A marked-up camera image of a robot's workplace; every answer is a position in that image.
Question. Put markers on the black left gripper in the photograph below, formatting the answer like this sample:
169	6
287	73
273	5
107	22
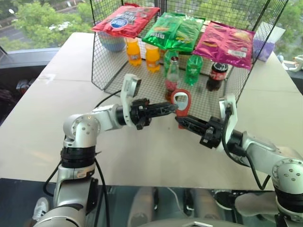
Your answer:
140	113

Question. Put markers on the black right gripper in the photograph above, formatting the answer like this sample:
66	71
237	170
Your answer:
213	134

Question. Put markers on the red bottle opener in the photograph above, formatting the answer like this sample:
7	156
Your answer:
182	112

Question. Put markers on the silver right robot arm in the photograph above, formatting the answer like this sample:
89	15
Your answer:
260	149

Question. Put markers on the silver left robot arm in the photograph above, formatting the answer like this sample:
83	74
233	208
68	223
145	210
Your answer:
82	127

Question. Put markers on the glass bottle with red label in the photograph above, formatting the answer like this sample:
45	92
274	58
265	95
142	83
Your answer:
172	80

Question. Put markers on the orange soda bottle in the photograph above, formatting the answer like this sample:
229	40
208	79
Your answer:
133	55
152	60

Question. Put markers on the green soda bottle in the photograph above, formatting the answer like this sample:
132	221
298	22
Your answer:
168	55
193	71

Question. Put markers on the dark cola bottle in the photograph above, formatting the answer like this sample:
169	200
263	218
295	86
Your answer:
216	73

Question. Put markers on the green chips bag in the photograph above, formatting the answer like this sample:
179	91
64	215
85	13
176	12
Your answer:
170	33

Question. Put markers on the black sneaker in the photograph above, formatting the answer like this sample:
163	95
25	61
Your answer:
225	199

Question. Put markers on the light blue bowl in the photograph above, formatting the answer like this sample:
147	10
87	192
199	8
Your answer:
111	43

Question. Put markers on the magenta chips bag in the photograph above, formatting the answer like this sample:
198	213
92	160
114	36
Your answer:
225	45

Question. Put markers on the red chips bag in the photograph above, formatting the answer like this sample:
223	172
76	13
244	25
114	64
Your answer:
127	21

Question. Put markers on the grey robot torso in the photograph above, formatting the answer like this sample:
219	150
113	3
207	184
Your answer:
189	223

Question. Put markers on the purple and white box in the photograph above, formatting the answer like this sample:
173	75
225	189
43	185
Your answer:
262	49

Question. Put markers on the small white figurine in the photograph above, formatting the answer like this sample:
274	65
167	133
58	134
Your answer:
298	62

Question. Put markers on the white sneaker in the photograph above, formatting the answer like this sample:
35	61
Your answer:
40	209

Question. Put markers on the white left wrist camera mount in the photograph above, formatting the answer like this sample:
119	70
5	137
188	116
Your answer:
127	94

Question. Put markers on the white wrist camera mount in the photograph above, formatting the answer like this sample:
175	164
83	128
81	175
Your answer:
233	118
127	94

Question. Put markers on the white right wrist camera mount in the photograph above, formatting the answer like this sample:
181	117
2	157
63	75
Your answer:
233	118

